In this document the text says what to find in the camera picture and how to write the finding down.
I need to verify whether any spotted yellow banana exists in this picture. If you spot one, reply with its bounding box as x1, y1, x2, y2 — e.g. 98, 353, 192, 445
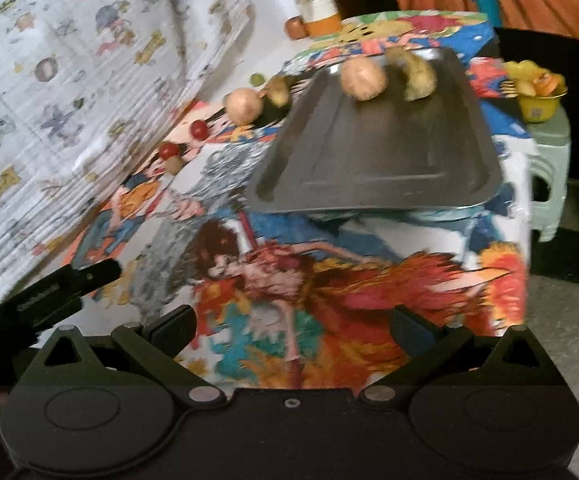
262, 77, 291, 108

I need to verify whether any small orange apple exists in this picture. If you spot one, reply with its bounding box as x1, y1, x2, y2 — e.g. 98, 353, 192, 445
284, 16, 308, 40

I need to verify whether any small striped tan melon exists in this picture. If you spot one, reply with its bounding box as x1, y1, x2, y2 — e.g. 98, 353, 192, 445
340, 56, 387, 101

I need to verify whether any curved yellow banana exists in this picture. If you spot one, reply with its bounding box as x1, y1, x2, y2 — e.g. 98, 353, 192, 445
387, 47, 438, 102

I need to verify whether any pale green plastic stool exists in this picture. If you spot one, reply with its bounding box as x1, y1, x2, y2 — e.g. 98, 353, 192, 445
523, 104, 573, 242

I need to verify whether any white printed blanket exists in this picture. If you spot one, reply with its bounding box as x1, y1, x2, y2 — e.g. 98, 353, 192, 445
0, 0, 256, 327

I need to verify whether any metal baking tray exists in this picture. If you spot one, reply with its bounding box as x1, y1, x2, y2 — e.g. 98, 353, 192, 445
243, 47, 504, 216

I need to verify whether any large striped tan melon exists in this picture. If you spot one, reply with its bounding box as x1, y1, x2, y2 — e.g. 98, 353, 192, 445
222, 87, 262, 124

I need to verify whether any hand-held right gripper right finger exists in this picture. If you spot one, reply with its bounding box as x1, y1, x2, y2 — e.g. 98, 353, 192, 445
359, 305, 553, 406

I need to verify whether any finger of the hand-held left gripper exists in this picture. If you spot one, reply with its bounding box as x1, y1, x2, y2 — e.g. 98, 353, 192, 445
62, 259, 122, 288

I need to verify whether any orange jar with white lid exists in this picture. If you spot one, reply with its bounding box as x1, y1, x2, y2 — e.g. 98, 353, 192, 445
302, 0, 343, 37

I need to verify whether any orange peel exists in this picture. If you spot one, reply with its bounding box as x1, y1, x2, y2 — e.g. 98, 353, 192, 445
533, 73, 566, 97

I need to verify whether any yellow plastic bowl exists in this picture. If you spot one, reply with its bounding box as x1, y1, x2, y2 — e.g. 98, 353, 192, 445
504, 60, 568, 124

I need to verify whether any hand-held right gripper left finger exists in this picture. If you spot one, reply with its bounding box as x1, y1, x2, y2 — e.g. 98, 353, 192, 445
32, 305, 226, 408

